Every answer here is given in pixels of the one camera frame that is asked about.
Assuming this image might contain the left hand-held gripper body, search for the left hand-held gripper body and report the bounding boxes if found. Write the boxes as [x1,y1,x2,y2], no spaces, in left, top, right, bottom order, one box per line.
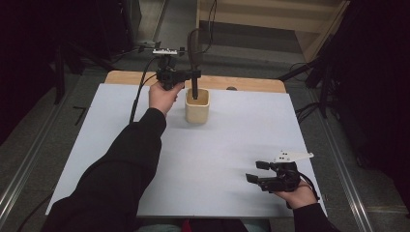
[151,47,194,92]

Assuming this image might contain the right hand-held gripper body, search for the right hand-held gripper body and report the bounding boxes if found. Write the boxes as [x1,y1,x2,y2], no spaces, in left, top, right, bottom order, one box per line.
[257,150,315,194]

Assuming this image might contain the cream wooden cup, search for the cream wooden cup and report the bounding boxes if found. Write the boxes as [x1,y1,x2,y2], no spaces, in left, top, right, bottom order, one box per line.
[185,88,211,126]

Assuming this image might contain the person's right hand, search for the person's right hand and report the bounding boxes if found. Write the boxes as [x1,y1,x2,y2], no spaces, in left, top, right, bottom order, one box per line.
[273,179,319,210]

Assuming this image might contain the person's left hand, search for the person's left hand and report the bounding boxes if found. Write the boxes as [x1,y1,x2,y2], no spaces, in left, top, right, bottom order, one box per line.
[148,80,186,119]

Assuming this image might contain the white table board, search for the white table board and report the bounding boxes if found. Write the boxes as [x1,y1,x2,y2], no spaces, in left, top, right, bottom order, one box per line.
[45,82,327,218]

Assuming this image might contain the light wooden shelf unit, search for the light wooden shelf unit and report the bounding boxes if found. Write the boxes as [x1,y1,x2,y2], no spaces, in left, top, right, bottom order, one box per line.
[194,0,351,64]

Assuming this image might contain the black metal stand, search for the black metal stand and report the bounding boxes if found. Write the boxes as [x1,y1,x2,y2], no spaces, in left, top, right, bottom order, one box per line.
[51,40,118,105]
[277,56,341,120]

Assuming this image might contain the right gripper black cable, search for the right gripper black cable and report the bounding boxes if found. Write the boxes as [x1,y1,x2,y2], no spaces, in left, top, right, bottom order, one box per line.
[298,172,321,203]

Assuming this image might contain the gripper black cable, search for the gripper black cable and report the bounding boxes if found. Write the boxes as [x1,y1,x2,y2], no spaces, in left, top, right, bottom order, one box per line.
[129,56,162,126]
[298,172,321,203]

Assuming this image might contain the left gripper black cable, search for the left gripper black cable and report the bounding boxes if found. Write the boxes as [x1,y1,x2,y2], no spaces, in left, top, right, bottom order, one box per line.
[129,56,162,126]

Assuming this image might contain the metal floor bracket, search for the metal floor bracket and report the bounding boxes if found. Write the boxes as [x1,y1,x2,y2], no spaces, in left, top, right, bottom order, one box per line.
[137,39,162,54]

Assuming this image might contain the hanging black cable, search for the hanging black cable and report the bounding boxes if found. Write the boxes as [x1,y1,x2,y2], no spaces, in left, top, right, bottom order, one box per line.
[196,0,218,54]

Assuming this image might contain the metal floor rail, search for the metal floor rail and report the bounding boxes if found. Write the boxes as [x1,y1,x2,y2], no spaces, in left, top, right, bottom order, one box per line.
[0,96,67,221]
[307,90,376,232]

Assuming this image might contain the black floor cables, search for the black floor cables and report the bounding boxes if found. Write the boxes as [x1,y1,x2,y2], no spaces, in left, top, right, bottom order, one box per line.
[294,101,323,124]

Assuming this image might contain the black floor cable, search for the black floor cable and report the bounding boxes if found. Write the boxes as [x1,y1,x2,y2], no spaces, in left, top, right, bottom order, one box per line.
[15,192,55,232]

